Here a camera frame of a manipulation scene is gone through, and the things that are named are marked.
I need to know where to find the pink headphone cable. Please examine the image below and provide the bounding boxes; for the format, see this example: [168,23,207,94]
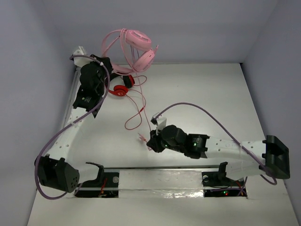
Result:
[119,28,153,151]

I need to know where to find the pink cat-ear headphones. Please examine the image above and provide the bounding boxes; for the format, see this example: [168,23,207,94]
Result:
[101,28,158,76]

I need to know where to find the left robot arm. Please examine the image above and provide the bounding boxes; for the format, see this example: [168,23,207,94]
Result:
[34,55,113,200]

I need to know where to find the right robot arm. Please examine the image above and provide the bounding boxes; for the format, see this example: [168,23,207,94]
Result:
[147,125,290,185]

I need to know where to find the red over-ear headphones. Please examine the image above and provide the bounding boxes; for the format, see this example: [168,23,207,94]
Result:
[106,75,135,97]

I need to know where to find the white foam front panel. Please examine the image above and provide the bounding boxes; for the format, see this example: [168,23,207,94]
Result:
[28,177,298,226]

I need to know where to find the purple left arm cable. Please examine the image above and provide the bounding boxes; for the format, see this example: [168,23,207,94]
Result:
[34,55,111,201]

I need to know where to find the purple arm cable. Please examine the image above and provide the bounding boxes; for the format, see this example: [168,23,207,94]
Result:
[155,102,277,186]
[34,55,111,201]

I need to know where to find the metal side rail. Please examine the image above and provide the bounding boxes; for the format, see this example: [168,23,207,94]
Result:
[61,66,79,128]

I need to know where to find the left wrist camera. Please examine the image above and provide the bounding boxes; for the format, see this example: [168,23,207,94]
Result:
[70,46,91,67]

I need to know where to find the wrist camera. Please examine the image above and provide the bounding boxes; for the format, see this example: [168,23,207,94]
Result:
[151,113,167,134]
[70,46,91,67]

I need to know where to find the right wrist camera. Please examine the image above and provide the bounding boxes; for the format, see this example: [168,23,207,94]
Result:
[151,113,167,134]

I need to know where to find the red headphone cable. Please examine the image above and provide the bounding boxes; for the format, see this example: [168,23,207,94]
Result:
[124,75,148,130]

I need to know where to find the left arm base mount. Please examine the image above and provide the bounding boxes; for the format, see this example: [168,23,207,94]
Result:
[73,162,119,198]

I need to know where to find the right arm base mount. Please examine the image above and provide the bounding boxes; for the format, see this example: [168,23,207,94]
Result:
[202,162,247,197]

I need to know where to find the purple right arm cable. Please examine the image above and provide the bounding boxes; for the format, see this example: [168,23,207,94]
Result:
[155,102,277,186]

